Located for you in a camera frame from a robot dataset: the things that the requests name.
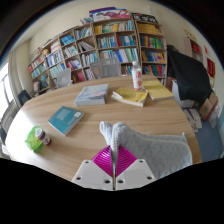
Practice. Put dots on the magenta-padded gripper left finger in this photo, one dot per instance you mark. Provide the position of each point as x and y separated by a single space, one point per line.
100 166

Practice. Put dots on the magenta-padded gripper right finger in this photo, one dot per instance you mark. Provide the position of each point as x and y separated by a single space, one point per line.
130 166

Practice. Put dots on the white textured towel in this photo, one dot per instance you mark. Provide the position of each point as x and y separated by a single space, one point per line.
156 150

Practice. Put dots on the teal book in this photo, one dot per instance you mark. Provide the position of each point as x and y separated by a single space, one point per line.
65 120

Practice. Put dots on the thick yellow book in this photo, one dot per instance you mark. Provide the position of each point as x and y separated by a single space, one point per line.
130 96

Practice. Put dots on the grey book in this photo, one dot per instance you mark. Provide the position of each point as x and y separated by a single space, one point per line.
92 95

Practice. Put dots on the green plastic bag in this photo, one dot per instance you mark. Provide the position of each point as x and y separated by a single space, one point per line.
32 141

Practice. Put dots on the papers on floor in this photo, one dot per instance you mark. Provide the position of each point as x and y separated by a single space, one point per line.
193 119

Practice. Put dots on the thin yellow book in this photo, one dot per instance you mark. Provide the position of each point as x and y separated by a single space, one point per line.
158 90

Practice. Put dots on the white box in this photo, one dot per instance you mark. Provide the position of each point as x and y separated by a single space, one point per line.
181 98

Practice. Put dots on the clear bottle with pink label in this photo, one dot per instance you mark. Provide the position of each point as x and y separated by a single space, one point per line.
137 78

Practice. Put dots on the grey mesh chair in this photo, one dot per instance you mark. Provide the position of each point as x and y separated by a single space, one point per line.
64 77
106 68

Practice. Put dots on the cardboard box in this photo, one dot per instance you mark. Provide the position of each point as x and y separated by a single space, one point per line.
208 107

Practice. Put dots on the dark blue chair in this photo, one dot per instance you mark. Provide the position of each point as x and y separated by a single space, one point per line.
24 97

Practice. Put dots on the black cloth cover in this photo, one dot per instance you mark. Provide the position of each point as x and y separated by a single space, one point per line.
188 76

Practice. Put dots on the wooden bookshelf unit with books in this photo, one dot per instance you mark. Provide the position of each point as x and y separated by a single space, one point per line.
110 41

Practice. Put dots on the small shelf with red items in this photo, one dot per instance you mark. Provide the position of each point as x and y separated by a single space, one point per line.
195 47

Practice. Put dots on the red wall hanging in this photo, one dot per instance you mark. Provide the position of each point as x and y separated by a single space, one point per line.
210 67

